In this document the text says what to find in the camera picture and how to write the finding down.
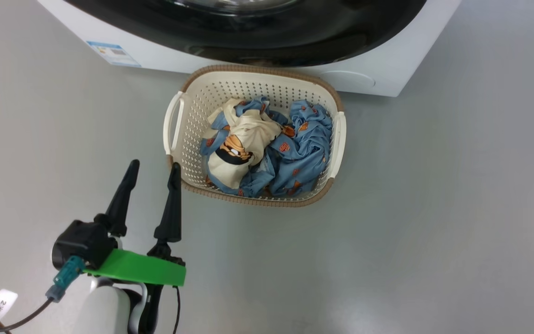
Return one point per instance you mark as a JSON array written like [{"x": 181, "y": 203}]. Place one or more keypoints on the white washing machine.
[{"x": 378, "y": 55}]

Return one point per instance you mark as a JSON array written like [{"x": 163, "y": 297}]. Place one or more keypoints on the blue energy label sticker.
[{"x": 114, "y": 53}]

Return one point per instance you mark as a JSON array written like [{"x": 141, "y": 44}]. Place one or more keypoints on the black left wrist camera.
[{"x": 84, "y": 243}]

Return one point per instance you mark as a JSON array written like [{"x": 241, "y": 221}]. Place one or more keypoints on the blue cartoon print garment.
[{"x": 301, "y": 148}]

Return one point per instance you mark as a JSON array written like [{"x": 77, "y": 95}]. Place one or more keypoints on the teal left camera connector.
[{"x": 65, "y": 276}]

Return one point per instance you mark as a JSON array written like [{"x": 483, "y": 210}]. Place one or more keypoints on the cream printed garment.
[{"x": 248, "y": 130}]

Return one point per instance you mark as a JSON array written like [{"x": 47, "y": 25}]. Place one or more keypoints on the cream perforated laundry basket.
[{"x": 193, "y": 106}]

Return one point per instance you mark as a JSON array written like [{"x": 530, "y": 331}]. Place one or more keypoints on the black round washer door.
[{"x": 248, "y": 28}]

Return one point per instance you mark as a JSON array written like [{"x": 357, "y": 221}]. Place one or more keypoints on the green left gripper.
[{"x": 142, "y": 269}]

